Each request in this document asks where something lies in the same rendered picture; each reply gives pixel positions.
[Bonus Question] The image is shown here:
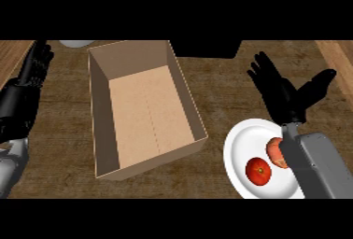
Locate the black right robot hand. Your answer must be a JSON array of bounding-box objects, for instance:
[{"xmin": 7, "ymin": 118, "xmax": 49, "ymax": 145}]
[{"xmin": 245, "ymin": 50, "xmax": 338, "ymax": 125}]

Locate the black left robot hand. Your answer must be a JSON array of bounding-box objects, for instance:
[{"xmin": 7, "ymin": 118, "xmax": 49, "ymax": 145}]
[{"xmin": 0, "ymin": 40, "xmax": 54, "ymax": 145}]

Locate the white round plate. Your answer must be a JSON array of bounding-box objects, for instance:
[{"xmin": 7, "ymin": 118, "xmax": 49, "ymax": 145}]
[{"xmin": 221, "ymin": 118, "xmax": 306, "ymax": 200}]

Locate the open cardboard box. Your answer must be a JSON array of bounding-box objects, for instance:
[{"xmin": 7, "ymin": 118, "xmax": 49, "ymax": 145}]
[{"xmin": 87, "ymin": 40, "xmax": 210, "ymax": 181}]

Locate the pale grey round object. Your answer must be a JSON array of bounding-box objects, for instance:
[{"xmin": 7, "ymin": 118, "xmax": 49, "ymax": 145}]
[{"xmin": 57, "ymin": 40, "xmax": 94, "ymax": 49}]

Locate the black appliance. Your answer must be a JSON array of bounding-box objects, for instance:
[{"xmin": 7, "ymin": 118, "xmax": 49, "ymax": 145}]
[{"xmin": 170, "ymin": 40, "xmax": 242, "ymax": 59}]

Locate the red tomato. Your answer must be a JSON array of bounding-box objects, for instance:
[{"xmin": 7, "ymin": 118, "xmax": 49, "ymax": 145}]
[{"xmin": 244, "ymin": 157, "xmax": 273, "ymax": 187}]

